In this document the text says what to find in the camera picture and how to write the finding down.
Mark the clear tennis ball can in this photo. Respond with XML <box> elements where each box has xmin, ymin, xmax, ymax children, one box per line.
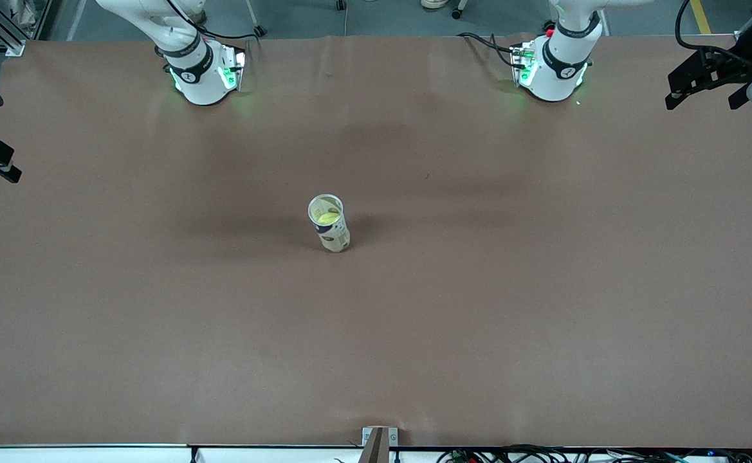
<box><xmin>307</xmin><ymin>194</ymin><xmax>351</xmax><ymax>253</ymax></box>

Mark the brown paper table cover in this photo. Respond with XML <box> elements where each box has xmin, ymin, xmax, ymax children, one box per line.
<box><xmin>0</xmin><ymin>33</ymin><xmax>752</xmax><ymax>449</ymax></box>

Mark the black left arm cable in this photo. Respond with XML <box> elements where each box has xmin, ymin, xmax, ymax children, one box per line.
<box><xmin>674</xmin><ymin>0</ymin><xmax>752</xmax><ymax>68</ymax></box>

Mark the black left base cable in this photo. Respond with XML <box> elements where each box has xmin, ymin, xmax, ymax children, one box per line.
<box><xmin>458</xmin><ymin>32</ymin><xmax>526</xmax><ymax>70</ymax></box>

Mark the black base cable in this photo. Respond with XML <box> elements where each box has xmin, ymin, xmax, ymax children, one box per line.
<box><xmin>458</xmin><ymin>32</ymin><xmax>526</xmax><ymax>70</ymax></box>
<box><xmin>165</xmin><ymin>0</ymin><xmax>262</xmax><ymax>49</ymax></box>

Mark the black right base cable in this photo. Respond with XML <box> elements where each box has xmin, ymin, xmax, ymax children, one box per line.
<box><xmin>165</xmin><ymin>0</ymin><xmax>262</xmax><ymax>49</ymax></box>

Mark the tangled black cable bundle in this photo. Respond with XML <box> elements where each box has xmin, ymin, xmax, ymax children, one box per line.
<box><xmin>437</xmin><ymin>444</ymin><xmax>752</xmax><ymax>463</ymax></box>

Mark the grey metal camera bracket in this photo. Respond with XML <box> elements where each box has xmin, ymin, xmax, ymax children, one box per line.
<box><xmin>362</xmin><ymin>426</ymin><xmax>399</xmax><ymax>463</ymax></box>

